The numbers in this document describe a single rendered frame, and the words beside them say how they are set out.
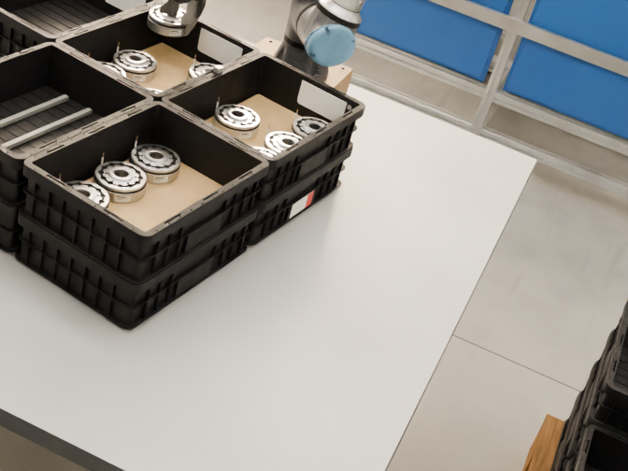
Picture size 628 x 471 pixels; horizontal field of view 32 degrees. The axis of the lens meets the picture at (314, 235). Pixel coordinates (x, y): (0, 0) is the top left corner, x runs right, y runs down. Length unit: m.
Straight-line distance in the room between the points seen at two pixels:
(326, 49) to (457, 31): 1.69
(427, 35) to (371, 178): 1.69
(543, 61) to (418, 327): 2.14
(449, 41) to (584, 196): 0.83
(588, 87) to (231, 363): 2.51
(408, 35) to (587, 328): 1.37
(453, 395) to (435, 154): 0.76
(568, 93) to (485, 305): 1.02
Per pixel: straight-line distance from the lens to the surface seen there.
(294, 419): 1.96
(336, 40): 2.62
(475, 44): 4.27
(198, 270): 2.15
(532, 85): 4.27
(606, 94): 4.24
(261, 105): 2.59
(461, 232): 2.60
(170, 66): 2.67
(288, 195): 2.33
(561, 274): 3.95
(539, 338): 3.59
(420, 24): 4.30
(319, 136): 2.33
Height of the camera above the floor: 2.04
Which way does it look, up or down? 34 degrees down
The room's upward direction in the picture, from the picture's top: 17 degrees clockwise
